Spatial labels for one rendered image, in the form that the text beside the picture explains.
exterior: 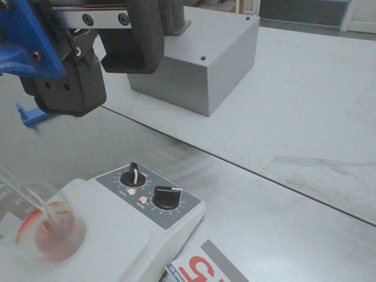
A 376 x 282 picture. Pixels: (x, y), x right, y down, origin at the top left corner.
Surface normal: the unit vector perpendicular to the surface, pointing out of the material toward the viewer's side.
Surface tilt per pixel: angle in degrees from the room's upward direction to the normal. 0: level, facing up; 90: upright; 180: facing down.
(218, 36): 1
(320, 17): 90
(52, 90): 72
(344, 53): 0
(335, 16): 90
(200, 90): 90
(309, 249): 0
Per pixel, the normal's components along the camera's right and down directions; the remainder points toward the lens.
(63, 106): -0.26, 0.48
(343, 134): -0.10, -0.68
